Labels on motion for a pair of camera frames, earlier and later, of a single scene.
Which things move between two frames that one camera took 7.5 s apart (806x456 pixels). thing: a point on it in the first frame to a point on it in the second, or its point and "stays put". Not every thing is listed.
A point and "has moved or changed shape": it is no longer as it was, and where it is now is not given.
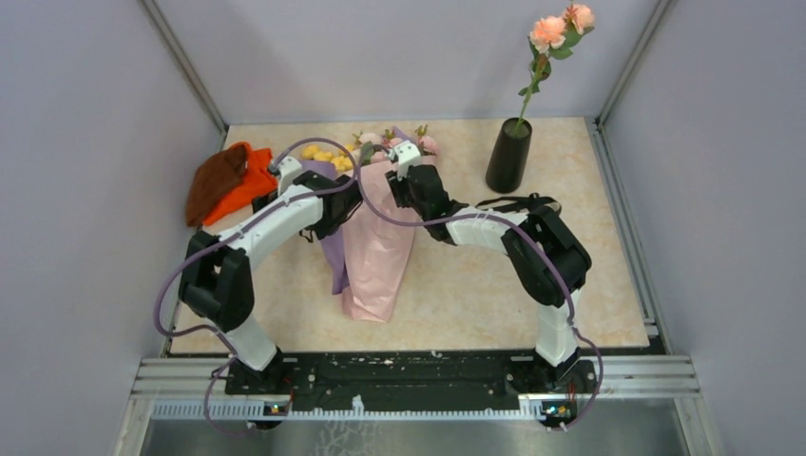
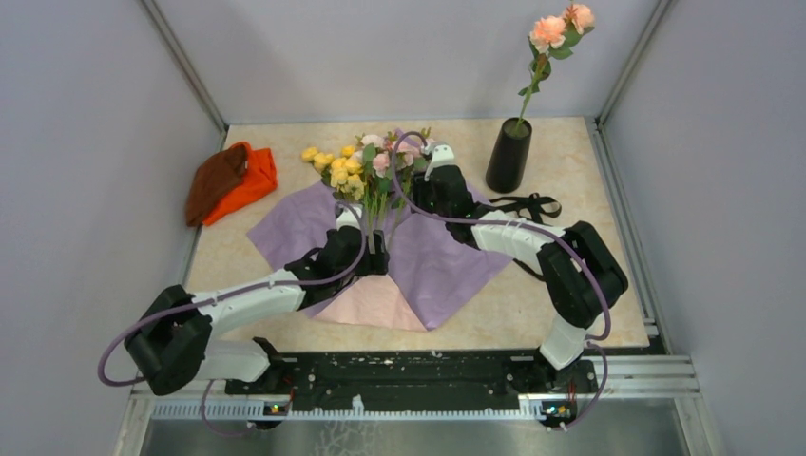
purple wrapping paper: (333, 241) has moved or changed shape
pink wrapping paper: (377, 247) to (374, 301)
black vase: (508, 163) stays put
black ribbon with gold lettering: (531, 204) stays put
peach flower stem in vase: (553, 35) stays put
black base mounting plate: (412, 373) stays put
